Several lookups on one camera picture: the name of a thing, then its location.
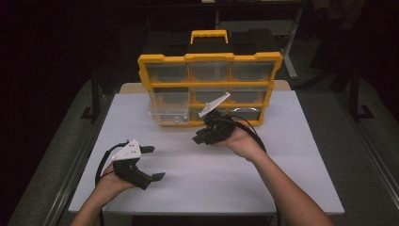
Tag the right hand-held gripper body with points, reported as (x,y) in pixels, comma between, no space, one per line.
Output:
(218,125)

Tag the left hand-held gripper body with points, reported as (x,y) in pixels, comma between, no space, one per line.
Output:
(131,171)

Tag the small silver nut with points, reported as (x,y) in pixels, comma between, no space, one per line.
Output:
(176,118)

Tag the clear plastic parts drawer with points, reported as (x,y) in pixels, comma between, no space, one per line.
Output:
(169,114)

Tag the yellow and black organizer cabinet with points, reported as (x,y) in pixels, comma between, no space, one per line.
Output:
(208,84)

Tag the person's left hand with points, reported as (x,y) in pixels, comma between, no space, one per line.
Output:
(109,185)

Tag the person's right hand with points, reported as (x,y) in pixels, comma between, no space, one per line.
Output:
(243,144)

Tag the grid of clear small drawers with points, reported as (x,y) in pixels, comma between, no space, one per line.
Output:
(209,71)

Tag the black metal stand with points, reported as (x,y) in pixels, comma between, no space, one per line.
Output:
(355,94)
(95,94)

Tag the grey metal rail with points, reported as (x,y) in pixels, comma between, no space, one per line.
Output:
(73,169)
(373,157)

